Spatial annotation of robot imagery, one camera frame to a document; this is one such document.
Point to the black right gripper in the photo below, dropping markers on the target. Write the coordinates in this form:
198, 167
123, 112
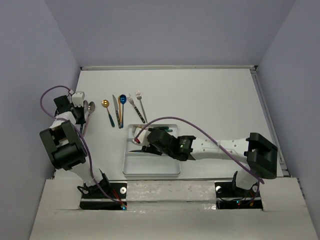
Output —
151, 149

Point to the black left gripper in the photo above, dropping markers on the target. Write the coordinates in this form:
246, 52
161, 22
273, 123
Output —
81, 120

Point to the spoon with pink handle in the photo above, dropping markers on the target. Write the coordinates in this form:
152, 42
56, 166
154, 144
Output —
88, 113

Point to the knife with teal marbled handle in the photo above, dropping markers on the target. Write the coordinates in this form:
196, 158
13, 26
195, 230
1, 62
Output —
136, 151

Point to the spoon with teal marbled handle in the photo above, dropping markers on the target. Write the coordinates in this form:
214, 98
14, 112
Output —
85, 110

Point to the gold fork dark-green handle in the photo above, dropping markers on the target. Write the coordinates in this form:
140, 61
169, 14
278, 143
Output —
165, 128

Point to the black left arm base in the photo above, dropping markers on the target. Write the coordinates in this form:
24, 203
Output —
110, 196

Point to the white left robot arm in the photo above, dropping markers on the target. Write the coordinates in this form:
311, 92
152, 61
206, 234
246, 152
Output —
64, 144

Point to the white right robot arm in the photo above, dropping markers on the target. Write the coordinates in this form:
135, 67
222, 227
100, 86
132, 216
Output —
256, 155

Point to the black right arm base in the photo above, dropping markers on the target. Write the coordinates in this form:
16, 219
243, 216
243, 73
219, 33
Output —
231, 197

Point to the white three-compartment tray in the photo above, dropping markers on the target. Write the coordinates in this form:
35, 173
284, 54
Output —
146, 164

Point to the orange plastic knife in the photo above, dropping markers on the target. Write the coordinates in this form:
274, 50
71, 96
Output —
120, 111

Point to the blue metallic spoon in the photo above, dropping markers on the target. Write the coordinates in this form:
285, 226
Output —
123, 100

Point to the all-silver fork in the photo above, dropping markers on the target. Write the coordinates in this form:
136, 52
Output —
139, 98

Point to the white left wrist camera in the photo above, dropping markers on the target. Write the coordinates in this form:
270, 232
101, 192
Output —
78, 99

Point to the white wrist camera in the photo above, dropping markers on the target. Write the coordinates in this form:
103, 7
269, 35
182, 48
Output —
142, 138
78, 99

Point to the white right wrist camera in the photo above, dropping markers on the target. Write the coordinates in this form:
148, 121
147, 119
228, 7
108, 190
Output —
142, 138

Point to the gold spoon dark-green handle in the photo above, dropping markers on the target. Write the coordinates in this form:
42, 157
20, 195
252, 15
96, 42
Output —
105, 103

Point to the knife with marbled dark handle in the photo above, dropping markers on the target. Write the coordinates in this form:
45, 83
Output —
116, 107

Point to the fork with dark marbled handle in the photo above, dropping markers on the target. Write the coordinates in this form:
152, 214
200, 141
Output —
131, 101

